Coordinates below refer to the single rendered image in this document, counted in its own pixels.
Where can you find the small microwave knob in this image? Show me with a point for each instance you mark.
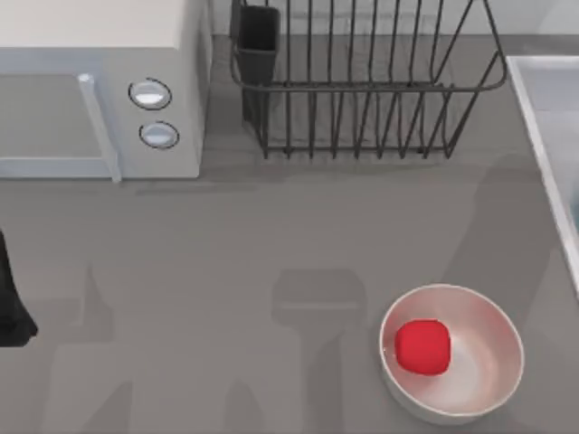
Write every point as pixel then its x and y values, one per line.
pixel 158 135

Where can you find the black cutlery holder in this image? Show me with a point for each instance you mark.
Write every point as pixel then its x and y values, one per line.
pixel 255 40

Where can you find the pale microwave oven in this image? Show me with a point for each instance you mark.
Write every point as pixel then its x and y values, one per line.
pixel 181 68

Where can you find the red rounded block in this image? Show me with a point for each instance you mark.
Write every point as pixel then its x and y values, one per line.
pixel 423 346

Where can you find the large microwave knob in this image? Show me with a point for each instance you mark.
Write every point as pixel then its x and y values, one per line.
pixel 149 94

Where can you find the white bowl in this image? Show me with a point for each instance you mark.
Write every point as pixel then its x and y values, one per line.
pixel 479 361

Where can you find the microwave door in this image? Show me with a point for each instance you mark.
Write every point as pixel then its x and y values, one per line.
pixel 45 122

